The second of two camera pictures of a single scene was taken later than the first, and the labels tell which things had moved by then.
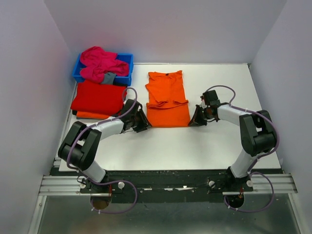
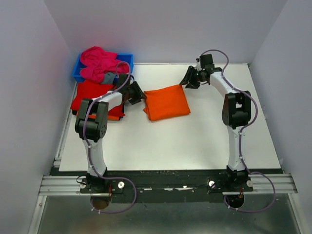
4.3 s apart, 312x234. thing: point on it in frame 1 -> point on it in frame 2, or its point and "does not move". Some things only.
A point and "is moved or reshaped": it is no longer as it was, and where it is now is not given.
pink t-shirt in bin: [95, 62] does not move
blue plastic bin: [125, 80] does not move
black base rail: [174, 186] does not move
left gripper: [144, 124] -> [139, 93]
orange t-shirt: [167, 107] is moved or reshaped
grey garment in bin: [108, 78] does not move
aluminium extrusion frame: [70, 185] does not move
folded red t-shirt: [99, 99] does not move
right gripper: [196, 121] -> [190, 72]
